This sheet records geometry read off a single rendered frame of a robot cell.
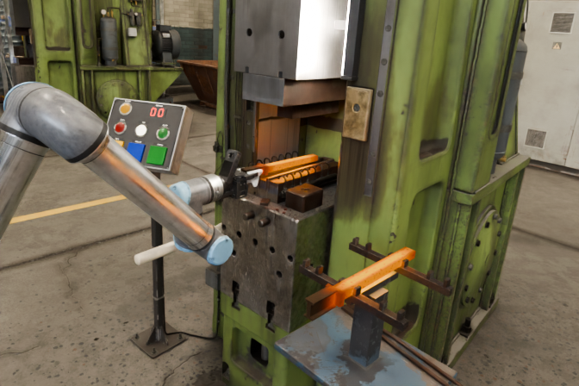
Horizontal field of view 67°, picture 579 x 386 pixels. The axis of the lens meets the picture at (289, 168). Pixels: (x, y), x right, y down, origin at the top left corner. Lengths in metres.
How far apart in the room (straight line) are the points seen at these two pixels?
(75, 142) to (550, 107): 6.11
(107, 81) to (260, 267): 4.93
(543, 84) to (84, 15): 5.81
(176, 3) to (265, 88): 9.10
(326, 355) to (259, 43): 1.01
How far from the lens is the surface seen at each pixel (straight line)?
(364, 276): 1.13
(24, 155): 1.14
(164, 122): 1.89
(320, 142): 2.04
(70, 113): 1.03
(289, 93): 1.53
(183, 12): 10.70
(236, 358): 2.08
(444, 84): 1.76
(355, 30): 1.47
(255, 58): 1.59
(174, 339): 2.44
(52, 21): 6.25
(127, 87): 6.37
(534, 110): 6.67
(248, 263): 1.73
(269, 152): 1.91
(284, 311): 1.68
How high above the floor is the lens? 1.51
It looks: 17 degrees down
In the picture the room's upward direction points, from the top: 4 degrees clockwise
